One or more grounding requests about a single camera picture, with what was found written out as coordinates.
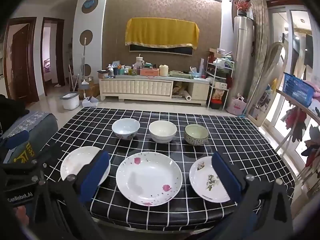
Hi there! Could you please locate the beige patterned curtain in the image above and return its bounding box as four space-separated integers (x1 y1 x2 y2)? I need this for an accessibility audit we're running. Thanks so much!
250 0 269 90

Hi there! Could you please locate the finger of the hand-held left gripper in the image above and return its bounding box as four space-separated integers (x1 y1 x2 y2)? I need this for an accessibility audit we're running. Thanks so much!
2 145 63 180
0 130 30 150

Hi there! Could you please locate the glass sliding door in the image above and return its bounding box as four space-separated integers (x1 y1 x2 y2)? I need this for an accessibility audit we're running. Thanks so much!
269 5 317 140

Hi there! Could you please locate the white mop bucket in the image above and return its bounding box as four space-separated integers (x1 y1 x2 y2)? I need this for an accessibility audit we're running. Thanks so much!
60 92 80 110

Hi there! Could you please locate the brown cardboard box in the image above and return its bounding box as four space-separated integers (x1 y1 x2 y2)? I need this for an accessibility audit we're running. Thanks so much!
77 80 100 98

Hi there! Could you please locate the blue plastic basket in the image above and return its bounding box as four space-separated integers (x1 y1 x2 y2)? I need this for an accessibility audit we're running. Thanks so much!
283 73 315 108

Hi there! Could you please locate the vase with red flowers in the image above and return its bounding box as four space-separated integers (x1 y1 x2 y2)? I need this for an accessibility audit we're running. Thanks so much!
234 0 252 17

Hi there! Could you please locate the pink tote bag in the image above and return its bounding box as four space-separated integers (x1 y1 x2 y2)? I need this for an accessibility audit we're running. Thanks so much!
227 96 247 115

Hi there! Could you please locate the white plate with plant print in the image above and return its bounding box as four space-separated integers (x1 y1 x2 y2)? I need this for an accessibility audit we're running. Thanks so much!
189 156 232 203

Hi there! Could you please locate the grey-blue embroidered sofa cover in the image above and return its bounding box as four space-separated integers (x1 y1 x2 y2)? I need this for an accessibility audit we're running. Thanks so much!
0 110 59 165

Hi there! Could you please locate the green patterned bowl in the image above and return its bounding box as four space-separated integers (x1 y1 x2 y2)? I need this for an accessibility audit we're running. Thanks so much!
184 124 209 146

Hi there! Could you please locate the wooden clothes drying rack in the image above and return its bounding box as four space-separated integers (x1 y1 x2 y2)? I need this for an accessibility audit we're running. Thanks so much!
275 89 320 195

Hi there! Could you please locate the silver standing air conditioner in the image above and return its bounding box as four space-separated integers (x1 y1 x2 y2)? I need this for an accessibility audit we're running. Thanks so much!
234 15 254 105

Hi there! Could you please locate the white metal shelf rack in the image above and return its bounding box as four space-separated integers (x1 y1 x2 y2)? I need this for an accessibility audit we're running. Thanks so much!
206 60 234 109

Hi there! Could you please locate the plain white plate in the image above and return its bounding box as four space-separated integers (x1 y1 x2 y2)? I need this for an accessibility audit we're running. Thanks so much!
60 146 111 187

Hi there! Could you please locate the cream television cabinet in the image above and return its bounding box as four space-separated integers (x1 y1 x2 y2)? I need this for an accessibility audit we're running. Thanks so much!
99 76 210 105

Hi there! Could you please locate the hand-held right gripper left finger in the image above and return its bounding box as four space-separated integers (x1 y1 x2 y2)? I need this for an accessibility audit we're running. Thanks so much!
27 151 111 240

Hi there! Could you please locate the black garment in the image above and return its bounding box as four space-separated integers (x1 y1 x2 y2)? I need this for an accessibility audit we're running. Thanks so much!
0 94 30 135

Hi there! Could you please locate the brown door frame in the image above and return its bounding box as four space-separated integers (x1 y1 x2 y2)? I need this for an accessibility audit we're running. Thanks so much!
40 17 65 95

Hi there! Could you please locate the plain white bowl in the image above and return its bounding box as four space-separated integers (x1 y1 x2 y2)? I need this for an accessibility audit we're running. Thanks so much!
149 120 177 144

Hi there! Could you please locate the red hanging garment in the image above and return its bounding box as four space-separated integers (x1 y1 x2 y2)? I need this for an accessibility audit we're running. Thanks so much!
285 105 308 140

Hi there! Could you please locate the black checked tablecloth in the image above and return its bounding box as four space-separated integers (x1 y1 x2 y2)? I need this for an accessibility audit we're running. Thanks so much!
37 107 295 230

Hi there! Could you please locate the person's left hand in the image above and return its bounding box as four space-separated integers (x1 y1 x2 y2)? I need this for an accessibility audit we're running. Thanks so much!
15 205 29 230

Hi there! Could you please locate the brown wooden door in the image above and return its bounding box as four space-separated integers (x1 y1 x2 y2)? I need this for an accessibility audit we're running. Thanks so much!
5 17 38 103

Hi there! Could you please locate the white long-handled broom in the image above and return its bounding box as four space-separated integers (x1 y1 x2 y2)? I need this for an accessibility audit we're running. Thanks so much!
79 37 90 99

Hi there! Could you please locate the white dustpan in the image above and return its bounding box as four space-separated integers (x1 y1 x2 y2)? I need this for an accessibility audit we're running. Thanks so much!
82 96 99 108

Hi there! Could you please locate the pink storage box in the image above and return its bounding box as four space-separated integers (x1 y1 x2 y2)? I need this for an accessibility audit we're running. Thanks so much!
140 68 160 76

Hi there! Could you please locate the white bowl with pink flowers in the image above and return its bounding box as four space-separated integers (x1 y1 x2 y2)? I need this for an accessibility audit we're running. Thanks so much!
112 118 140 140

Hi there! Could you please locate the yellow television cover cloth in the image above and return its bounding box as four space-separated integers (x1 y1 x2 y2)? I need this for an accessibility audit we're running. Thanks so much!
125 17 200 50

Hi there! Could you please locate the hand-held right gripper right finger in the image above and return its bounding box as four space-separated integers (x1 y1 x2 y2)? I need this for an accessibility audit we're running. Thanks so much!
211 152 293 240

